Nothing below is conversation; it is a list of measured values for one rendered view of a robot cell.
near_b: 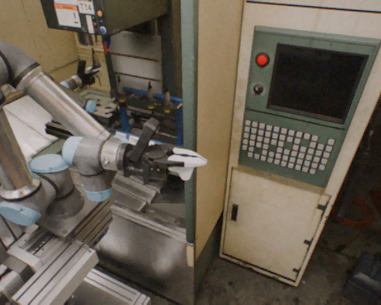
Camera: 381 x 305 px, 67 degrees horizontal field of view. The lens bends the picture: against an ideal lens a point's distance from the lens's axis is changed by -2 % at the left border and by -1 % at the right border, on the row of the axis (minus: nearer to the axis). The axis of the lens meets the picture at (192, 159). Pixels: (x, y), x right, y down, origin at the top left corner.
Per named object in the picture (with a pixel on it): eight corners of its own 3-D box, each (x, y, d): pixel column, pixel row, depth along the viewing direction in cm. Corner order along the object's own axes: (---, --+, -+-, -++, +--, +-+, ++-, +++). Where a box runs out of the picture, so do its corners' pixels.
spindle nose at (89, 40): (108, 39, 190) (105, 20, 183) (97, 47, 178) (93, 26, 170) (86, 38, 193) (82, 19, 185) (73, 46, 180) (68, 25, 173)
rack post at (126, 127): (124, 133, 202) (118, 94, 184) (119, 132, 204) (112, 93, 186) (133, 127, 210) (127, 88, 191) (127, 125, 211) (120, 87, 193)
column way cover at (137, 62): (162, 101, 241) (157, 37, 210) (115, 91, 257) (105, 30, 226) (164, 98, 245) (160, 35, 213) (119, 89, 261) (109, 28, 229)
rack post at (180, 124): (181, 149, 188) (180, 108, 169) (173, 147, 189) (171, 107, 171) (188, 142, 195) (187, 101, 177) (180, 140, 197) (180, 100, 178)
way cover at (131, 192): (143, 223, 175) (140, 204, 166) (37, 180, 206) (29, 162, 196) (167, 191, 197) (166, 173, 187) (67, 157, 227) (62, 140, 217)
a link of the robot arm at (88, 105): (37, 62, 135) (100, 101, 180) (21, 58, 138) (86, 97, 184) (28, 85, 134) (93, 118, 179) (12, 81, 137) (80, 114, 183)
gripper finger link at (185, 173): (206, 178, 72) (169, 173, 73) (207, 157, 69) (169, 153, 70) (204, 185, 69) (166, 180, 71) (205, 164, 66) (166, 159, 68)
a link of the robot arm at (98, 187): (122, 180, 90) (116, 151, 83) (106, 206, 81) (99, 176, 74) (98, 176, 91) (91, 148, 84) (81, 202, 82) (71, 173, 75)
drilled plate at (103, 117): (109, 123, 206) (108, 117, 203) (78, 115, 215) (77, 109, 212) (128, 109, 222) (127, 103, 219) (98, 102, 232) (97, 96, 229)
